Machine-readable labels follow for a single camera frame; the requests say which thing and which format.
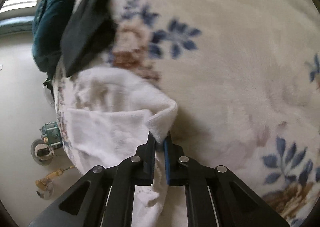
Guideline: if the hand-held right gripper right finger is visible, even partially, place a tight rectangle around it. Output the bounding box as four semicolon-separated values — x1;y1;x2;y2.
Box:
163;131;290;227

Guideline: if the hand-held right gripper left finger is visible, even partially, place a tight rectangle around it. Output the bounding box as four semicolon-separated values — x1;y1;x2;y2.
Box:
28;131;157;227

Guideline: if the white fluffy garment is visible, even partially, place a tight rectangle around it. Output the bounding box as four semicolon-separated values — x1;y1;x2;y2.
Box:
65;68;178;227

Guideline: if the yellow toy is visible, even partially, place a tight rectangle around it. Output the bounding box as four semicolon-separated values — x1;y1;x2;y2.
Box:
35;165;75;200

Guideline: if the green wheeled toy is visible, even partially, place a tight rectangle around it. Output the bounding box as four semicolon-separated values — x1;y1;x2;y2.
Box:
31;122;63;166

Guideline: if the floral cream blanket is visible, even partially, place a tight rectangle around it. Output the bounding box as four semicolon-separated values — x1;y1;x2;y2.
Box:
51;0;320;227

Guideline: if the black cloth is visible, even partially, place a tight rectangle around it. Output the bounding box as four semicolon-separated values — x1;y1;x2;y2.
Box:
60;0;118;78

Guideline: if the dark teal cloth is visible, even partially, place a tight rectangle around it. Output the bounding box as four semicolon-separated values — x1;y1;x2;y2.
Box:
32;0;87;74

